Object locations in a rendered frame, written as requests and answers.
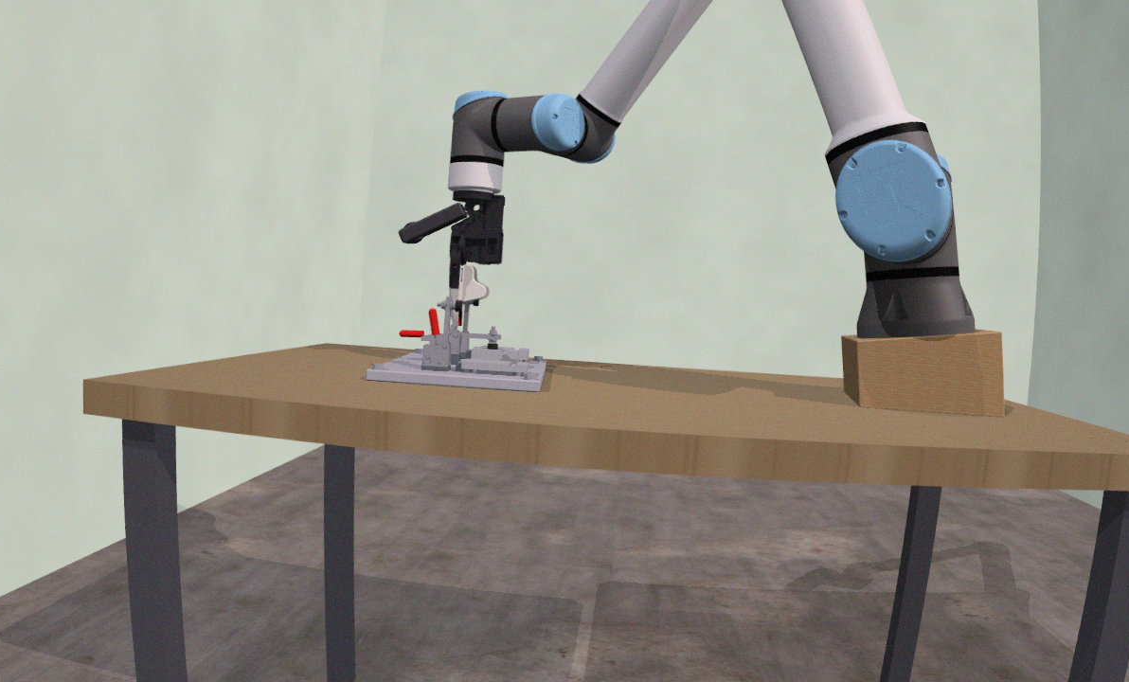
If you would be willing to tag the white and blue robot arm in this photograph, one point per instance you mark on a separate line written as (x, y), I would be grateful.
(894, 199)

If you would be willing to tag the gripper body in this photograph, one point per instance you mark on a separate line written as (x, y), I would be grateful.
(472, 242)

